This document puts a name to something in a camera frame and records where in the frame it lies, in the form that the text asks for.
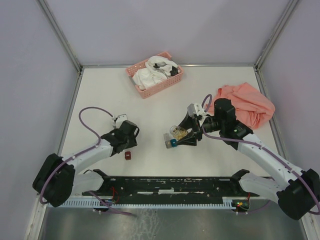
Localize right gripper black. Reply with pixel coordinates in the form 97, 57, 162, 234
172, 110, 224, 147

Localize glass pill bottle yellow pills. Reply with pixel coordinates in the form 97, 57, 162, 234
169, 125, 188, 141

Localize teal pill box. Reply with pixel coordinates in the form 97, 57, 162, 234
170, 138, 177, 148

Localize grey pill box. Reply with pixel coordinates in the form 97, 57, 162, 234
163, 132, 172, 149

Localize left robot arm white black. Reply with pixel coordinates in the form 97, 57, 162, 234
32, 120, 140, 207

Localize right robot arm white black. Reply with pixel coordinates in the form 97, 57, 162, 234
176, 98, 320, 220

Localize red pill box left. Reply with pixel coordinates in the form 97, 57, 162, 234
124, 151, 132, 161

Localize pink shirt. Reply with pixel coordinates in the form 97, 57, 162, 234
212, 82, 276, 130

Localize pink plastic basket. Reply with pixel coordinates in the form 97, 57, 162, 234
125, 51, 184, 99

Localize white cloth in basket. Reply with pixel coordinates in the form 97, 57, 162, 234
132, 56, 181, 91

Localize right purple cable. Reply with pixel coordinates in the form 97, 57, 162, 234
201, 94, 320, 216

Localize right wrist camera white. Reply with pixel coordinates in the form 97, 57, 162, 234
186, 103, 211, 121

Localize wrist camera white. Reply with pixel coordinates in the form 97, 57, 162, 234
112, 113, 128, 129
186, 103, 211, 121

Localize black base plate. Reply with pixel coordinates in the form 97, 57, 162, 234
93, 176, 249, 205

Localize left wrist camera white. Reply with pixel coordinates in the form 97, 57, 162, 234
112, 113, 128, 129

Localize white cable duct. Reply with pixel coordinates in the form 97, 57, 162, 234
60, 198, 236, 210

